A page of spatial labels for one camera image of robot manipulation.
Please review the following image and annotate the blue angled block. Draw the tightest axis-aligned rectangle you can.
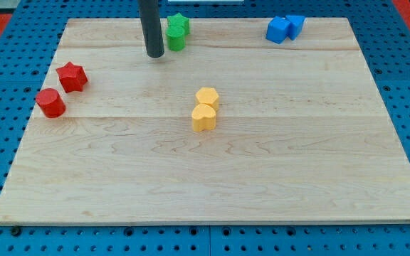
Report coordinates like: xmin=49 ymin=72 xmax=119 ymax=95
xmin=285 ymin=15 xmax=305 ymax=41

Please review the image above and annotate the blue cube block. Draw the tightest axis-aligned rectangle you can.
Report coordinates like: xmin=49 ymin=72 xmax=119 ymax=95
xmin=266 ymin=16 xmax=291 ymax=44

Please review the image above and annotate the red star block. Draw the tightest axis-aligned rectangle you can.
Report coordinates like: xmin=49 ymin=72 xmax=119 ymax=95
xmin=56 ymin=62 xmax=88 ymax=93

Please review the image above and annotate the light wooden board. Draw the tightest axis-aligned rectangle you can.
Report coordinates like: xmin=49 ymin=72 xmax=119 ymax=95
xmin=0 ymin=18 xmax=410 ymax=226

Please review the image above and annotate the yellow heart block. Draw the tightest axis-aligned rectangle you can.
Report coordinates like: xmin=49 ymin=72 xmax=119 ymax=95
xmin=191 ymin=103 xmax=216 ymax=132

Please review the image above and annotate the green cylinder block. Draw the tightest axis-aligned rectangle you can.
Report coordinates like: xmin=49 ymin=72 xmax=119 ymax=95
xmin=166 ymin=25 xmax=186 ymax=51

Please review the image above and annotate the red cylinder block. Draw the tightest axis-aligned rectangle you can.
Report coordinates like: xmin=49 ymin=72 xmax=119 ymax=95
xmin=35 ymin=88 xmax=66 ymax=118

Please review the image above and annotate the yellow hexagon block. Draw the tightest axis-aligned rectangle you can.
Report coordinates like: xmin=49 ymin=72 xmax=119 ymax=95
xmin=195 ymin=87 xmax=219 ymax=111

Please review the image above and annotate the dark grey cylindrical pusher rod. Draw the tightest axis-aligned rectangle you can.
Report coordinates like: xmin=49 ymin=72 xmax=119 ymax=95
xmin=137 ymin=0 xmax=164 ymax=58

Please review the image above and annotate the green star block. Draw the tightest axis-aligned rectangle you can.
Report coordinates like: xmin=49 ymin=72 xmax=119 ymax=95
xmin=167 ymin=13 xmax=190 ymax=36

